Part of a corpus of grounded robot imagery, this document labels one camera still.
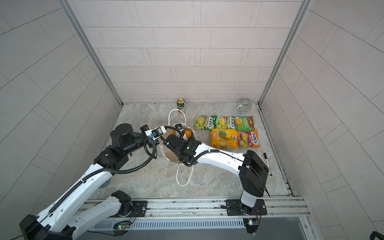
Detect white printed paper bag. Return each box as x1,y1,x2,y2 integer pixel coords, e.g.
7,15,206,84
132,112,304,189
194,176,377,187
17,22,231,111
160,109,197,187

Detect narrow green snack packet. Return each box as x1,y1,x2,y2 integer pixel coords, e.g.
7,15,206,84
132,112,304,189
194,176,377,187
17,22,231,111
194,115,218,131

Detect yellow corn snack bag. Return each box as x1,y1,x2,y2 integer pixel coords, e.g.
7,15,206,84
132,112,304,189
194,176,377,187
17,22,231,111
211,129,239,150

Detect pink red snack bag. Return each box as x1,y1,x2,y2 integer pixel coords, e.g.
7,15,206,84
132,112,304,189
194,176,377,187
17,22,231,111
238,130,260,148

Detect green chip snack bag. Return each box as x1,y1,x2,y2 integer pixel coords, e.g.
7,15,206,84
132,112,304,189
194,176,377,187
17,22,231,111
234,116,255,131

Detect green colourful snack bag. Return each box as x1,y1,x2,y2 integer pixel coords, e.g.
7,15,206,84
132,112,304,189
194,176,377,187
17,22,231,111
215,116,236,130

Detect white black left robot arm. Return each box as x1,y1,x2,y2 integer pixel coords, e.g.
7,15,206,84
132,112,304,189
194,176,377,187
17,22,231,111
20,124,166,240

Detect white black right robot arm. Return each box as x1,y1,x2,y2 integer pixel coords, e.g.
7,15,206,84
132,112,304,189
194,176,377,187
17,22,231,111
161,126,270,209

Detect yellow orange snack bag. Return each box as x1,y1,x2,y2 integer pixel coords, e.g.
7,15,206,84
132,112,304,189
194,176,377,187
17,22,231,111
173,129,192,141

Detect green gold drink can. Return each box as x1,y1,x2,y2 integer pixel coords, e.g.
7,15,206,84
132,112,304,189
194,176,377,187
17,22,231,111
177,99,185,113

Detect black marker pen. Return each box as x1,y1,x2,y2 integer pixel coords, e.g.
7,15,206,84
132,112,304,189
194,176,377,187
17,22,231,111
263,153,273,176

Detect left controller circuit board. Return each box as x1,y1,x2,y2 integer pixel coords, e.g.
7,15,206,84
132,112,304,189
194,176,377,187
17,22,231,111
113,221,132,231

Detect controller circuit board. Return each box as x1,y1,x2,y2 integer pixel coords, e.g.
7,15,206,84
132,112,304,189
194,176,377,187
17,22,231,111
113,221,132,231
243,219,260,234

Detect right controller circuit board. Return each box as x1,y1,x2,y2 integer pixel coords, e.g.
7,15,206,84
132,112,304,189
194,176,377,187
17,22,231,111
243,219,260,234

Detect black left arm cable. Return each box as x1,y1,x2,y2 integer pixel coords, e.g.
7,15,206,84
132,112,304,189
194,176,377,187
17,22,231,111
11,136,158,240

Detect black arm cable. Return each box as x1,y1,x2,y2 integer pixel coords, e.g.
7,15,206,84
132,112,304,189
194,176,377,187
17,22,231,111
160,125,271,198
11,136,158,240

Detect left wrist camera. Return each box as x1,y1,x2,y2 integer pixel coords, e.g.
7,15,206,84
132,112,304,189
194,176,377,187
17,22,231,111
145,126,167,140

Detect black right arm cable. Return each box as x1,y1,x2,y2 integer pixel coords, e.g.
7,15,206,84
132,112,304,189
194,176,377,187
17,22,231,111
160,125,271,198

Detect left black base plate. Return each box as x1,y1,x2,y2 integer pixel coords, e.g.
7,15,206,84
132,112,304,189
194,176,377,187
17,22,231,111
113,201,148,218

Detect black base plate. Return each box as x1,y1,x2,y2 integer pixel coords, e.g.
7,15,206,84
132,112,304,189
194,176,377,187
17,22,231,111
113,201,148,218
221,199,268,216

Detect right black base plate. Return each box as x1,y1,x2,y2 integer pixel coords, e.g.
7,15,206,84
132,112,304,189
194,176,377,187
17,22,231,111
221,199,268,216

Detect aluminium mounting rail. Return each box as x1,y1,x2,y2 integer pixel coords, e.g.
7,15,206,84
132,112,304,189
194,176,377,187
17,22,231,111
132,196,310,220

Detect left aluminium corner post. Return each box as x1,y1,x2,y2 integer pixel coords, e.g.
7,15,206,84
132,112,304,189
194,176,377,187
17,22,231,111
58,0,124,108

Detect aluminium corner post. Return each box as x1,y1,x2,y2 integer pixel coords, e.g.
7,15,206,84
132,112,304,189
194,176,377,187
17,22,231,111
58,0,124,108
259,0,312,107

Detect right aluminium corner post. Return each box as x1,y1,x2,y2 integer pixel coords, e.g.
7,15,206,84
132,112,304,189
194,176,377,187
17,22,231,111
259,0,312,107

